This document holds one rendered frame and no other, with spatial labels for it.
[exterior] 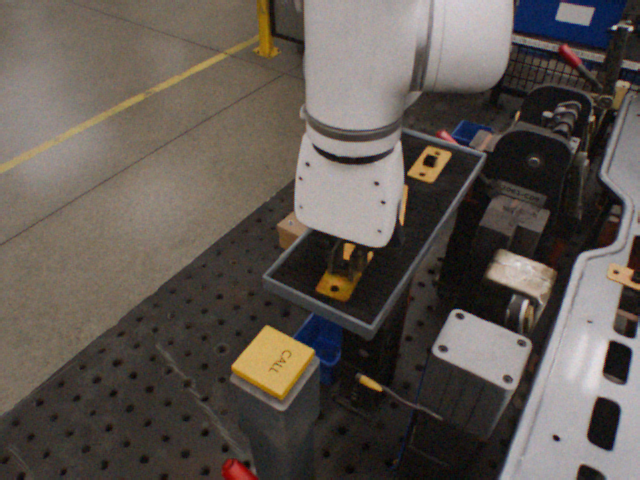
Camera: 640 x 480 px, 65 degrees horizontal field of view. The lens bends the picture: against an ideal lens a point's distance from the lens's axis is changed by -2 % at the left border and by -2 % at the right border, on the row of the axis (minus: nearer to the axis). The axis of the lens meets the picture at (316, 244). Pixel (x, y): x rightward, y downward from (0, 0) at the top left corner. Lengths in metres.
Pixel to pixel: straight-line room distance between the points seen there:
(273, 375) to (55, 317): 1.80
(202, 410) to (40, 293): 1.45
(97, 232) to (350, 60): 2.22
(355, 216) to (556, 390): 0.39
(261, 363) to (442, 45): 0.32
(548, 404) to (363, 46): 0.51
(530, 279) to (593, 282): 0.18
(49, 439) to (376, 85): 0.89
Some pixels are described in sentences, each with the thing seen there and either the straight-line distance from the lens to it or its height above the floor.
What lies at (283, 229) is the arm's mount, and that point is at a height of 0.81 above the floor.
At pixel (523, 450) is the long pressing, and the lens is 0.68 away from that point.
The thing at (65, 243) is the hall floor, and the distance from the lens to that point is 2.54.
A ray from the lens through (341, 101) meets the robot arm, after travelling 0.40.
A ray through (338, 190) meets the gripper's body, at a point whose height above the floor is 1.30.
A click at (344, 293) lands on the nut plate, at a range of 0.56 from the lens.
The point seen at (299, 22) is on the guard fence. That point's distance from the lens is 3.68.
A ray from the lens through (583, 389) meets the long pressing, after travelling 0.76.
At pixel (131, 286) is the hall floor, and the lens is 2.24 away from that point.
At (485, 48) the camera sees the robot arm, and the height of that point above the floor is 1.44.
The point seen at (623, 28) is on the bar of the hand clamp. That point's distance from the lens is 1.21.
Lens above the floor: 1.59
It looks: 44 degrees down
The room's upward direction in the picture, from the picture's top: straight up
